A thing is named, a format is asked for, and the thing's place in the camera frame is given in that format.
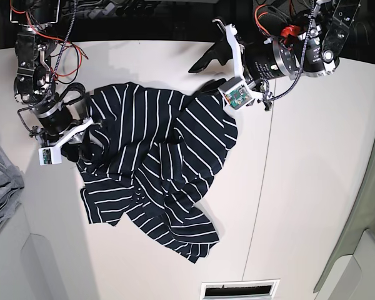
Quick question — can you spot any white slotted vent tray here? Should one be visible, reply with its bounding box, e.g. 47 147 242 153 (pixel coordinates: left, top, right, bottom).
200 279 280 300

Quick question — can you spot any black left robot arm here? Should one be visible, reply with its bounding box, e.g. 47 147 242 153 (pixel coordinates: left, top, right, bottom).
189 1 361 88

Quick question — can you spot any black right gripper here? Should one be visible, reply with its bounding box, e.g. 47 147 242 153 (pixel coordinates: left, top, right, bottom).
31 82 105 163

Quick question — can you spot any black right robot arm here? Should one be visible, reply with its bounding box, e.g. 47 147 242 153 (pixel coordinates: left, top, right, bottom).
9 1 94 166

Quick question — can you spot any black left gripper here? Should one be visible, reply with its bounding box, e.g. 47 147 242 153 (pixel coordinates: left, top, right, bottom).
188 39 277 94

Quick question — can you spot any green-grey side panel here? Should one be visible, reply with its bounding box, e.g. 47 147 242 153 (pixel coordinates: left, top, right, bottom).
312 66 375 300

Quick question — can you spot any navy white-striped t-shirt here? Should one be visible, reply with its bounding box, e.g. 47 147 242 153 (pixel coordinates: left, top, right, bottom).
77 82 238 263

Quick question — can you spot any white left side panel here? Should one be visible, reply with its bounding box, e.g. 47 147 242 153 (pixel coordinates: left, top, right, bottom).
0 205 69 299

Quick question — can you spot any grey cloth pile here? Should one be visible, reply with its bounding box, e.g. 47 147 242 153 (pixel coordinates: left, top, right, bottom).
0 147 24 225

